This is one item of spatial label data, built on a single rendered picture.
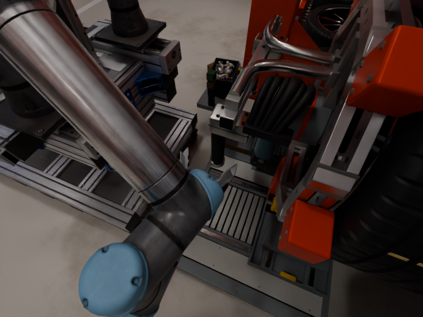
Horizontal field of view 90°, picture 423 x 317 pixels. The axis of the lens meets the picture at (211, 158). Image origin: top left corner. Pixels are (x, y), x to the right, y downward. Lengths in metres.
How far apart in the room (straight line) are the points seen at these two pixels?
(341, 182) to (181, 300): 1.05
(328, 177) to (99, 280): 0.35
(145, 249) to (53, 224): 1.35
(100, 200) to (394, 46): 1.22
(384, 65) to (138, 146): 0.30
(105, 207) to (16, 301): 0.63
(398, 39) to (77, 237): 1.51
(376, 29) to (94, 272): 0.50
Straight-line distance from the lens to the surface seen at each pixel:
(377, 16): 0.48
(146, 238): 0.30
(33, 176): 1.56
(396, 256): 0.47
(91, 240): 1.47
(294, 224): 0.43
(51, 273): 1.54
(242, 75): 0.46
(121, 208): 1.20
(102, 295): 0.29
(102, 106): 0.28
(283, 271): 1.18
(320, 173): 0.39
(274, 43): 0.59
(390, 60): 0.32
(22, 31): 0.31
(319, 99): 0.60
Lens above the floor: 1.27
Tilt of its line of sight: 57 degrees down
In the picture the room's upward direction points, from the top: straight up
